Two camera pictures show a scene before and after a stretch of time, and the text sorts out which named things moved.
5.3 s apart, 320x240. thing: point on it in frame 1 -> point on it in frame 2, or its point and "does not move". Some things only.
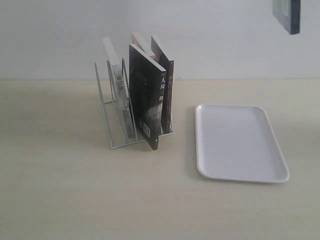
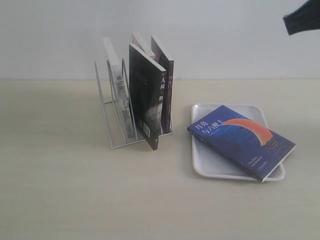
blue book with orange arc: [288, 13] -> [256, 150]
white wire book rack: [119, 120] does not move
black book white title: [147, 81] does not move
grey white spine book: [120, 88] does not move
